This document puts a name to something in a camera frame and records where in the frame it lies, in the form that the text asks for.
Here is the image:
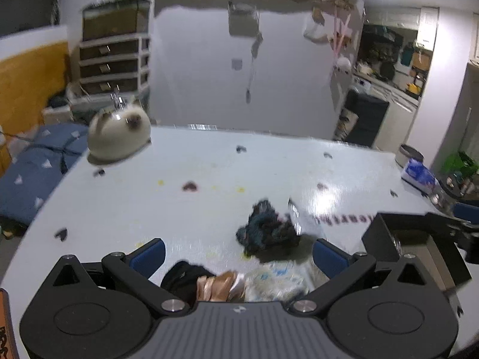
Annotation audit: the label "white heart-print table cover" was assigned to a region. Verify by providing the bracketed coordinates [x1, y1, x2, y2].
[0, 124, 479, 359]

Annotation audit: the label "green plant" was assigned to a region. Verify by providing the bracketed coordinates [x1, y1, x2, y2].
[442, 151, 479, 181]

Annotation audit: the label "blue tissue pack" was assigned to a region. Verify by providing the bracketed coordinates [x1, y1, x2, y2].
[400, 158, 439, 196]

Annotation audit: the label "clear wall holder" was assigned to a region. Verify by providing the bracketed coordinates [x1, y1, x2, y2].
[228, 1, 261, 39]

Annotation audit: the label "pink satin scrunchie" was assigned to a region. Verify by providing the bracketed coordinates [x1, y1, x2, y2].
[195, 270, 245, 303]

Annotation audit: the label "hanging pendant cord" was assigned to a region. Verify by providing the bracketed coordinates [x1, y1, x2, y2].
[244, 33, 263, 104]

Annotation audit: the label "orange printed packet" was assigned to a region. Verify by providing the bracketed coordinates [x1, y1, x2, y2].
[0, 288, 20, 359]

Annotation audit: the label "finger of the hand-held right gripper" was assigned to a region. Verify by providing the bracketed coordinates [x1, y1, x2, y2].
[427, 203, 479, 232]
[454, 229, 479, 263]

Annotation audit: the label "round metal tin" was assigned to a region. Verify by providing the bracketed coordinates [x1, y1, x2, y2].
[396, 143, 425, 169]

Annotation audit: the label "white cat-shaped ceramic ornament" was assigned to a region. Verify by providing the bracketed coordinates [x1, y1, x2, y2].
[87, 95, 152, 165]

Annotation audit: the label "white kitchen cabinets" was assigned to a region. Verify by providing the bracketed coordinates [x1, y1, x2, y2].
[370, 80, 420, 151]

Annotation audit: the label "black box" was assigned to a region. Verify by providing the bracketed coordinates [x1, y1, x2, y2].
[360, 212, 473, 309]

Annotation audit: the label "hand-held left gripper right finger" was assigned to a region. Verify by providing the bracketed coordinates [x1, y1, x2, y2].
[292, 238, 436, 317]

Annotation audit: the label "black bin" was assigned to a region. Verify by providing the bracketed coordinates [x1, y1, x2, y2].
[333, 88, 390, 147]

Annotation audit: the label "blue patterned cushion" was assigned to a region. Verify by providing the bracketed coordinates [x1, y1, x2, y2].
[0, 123, 91, 229]

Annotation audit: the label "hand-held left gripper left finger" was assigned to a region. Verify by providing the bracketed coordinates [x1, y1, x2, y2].
[41, 238, 190, 318]

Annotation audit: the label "glass terrarium tank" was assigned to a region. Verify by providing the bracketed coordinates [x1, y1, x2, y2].
[81, 0, 151, 42]

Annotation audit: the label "white drawer cabinet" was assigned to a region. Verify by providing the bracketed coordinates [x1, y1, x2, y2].
[78, 33, 151, 98]

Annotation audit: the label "white washing machine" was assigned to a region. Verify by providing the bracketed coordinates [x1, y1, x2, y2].
[349, 77, 374, 97]

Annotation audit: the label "black cloth pouch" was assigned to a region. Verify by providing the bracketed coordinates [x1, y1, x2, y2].
[160, 261, 215, 304]

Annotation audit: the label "printed tote bag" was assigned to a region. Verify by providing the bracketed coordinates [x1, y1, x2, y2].
[334, 109, 360, 142]

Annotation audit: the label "glass jar with black lid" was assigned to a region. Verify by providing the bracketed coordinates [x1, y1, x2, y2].
[430, 179, 459, 207]

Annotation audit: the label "clear printed plastic packet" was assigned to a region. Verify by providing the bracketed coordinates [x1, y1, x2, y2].
[244, 260, 331, 303]

